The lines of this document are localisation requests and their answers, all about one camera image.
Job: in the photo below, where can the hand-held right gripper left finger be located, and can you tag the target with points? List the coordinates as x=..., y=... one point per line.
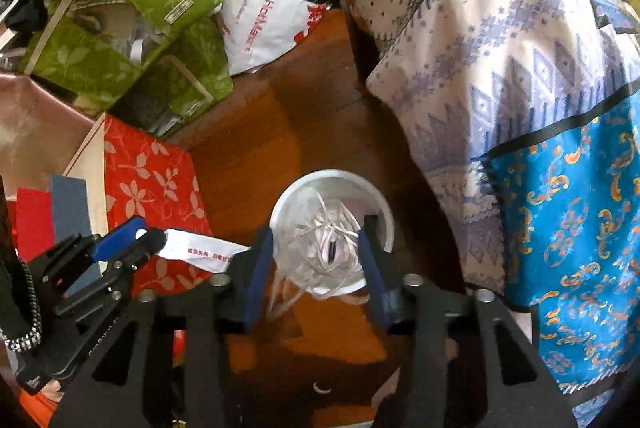
x=257, y=278

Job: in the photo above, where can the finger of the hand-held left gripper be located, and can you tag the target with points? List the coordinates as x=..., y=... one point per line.
x=142, y=250
x=117, y=239

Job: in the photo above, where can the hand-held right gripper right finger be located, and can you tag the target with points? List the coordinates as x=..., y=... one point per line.
x=372, y=278

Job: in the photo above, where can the white paper strip red print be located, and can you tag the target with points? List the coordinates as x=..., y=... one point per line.
x=200, y=249

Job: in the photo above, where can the white plastic bin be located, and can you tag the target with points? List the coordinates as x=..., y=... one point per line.
x=300, y=193

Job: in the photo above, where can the blue card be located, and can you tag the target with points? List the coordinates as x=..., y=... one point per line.
x=72, y=208

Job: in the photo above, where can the red floral bag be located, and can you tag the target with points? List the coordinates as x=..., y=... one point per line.
x=145, y=178

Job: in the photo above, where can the beige board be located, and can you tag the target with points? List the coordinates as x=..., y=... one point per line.
x=92, y=167

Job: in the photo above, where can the red card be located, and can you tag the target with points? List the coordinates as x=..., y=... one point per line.
x=35, y=223

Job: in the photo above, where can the pink satin cloth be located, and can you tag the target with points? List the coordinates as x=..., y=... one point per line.
x=35, y=127

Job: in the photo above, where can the patchwork patterned bed sheet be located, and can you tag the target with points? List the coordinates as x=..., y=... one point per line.
x=500, y=57

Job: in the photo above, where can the white plastic bag red print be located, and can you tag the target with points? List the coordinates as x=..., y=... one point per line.
x=265, y=22

